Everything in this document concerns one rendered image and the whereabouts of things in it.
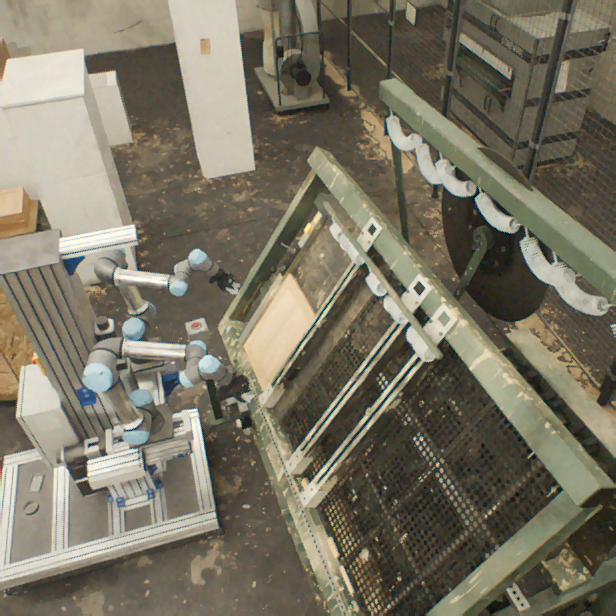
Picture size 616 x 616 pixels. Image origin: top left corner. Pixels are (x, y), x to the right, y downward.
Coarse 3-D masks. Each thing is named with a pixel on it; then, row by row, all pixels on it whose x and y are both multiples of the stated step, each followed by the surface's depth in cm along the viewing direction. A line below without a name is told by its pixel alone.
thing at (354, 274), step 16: (368, 224) 273; (368, 240) 271; (352, 272) 281; (336, 288) 288; (352, 288) 286; (336, 304) 289; (320, 320) 294; (304, 336) 302; (320, 336) 300; (304, 352) 304; (288, 368) 307; (272, 384) 317; (288, 384) 316; (272, 400) 319
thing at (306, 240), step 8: (320, 216) 316; (312, 224) 321; (320, 224) 319; (312, 232) 320; (304, 240) 324; (312, 240) 324; (304, 248) 326; (296, 256) 327; (296, 264) 331; (288, 272) 333; (280, 280) 335; (272, 288) 340; (272, 296) 340; (264, 304) 343; (256, 312) 349; (264, 312) 346; (256, 320) 347; (248, 328) 352; (240, 336) 358; (248, 336) 354; (240, 344) 356
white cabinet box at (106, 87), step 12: (108, 72) 717; (96, 84) 722; (108, 84) 691; (96, 96) 690; (108, 96) 694; (120, 96) 697; (108, 108) 703; (120, 108) 706; (108, 120) 712; (120, 120) 716; (108, 132) 721; (120, 132) 725
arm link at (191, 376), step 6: (192, 360) 258; (198, 360) 258; (192, 366) 255; (198, 366) 253; (186, 372) 254; (192, 372) 253; (198, 372) 251; (180, 378) 255; (186, 378) 253; (192, 378) 253; (198, 378) 252; (186, 384) 254; (192, 384) 254
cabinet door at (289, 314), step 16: (288, 288) 331; (272, 304) 340; (288, 304) 328; (304, 304) 316; (272, 320) 338; (288, 320) 325; (304, 320) 314; (256, 336) 348; (272, 336) 335; (288, 336) 322; (256, 352) 345; (272, 352) 332; (288, 352) 320; (256, 368) 341; (272, 368) 329
